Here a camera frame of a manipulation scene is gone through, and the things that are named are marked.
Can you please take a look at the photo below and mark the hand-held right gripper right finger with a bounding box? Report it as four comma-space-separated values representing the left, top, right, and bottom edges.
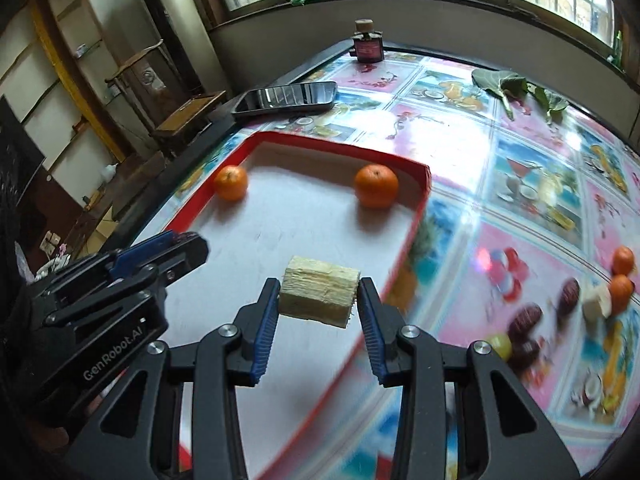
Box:
357, 277, 583, 480

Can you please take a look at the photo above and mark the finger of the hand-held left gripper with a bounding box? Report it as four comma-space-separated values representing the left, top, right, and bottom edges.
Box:
42, 236, 211, 328
65, 230, 201, 291

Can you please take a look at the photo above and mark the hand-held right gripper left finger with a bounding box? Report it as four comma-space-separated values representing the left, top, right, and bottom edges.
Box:
70, 277, 282, 480

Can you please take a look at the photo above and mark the peeled sugarcane piece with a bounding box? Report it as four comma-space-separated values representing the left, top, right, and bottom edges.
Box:
581, 286, 613, 323
278, 255, 362, 330

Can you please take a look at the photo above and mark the red rimmed white tray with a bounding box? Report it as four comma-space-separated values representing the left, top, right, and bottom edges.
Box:
132, 131, 433, 480

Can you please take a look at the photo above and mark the yellow-green grape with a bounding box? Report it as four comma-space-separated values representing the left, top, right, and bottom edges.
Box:
487, 333, 513, 361

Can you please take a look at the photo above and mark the dark red date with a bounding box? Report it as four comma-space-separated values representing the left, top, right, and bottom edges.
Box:
507, 338, 541, 371
559, 279, 582, 317
507, 304, 543, 337

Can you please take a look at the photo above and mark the orange tangerine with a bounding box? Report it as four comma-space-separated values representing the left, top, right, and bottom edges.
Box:
214, 165, 249, 203
612, 246, 636, 277
354, 163, 400, 209
608, 274, 635, 313

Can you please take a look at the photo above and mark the wooden chair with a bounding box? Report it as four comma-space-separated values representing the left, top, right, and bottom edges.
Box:
105, 40, 228, 158

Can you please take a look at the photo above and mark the black panel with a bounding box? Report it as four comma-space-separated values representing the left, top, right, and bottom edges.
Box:
0, 95, 46, 211

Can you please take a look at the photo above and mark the black smartphone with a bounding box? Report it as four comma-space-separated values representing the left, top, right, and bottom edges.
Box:
231, 80, 338, 120

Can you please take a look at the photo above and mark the dark glass bottle with cork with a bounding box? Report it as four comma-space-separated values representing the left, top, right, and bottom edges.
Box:
350, 18, 385, 64

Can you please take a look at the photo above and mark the green leaf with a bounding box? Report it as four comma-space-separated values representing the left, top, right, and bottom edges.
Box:
530, 86, 571, 125
471, 68, 528, 121

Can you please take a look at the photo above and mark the wooden wall shelf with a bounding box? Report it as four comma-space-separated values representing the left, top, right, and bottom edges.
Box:
27, 0, 133, 161

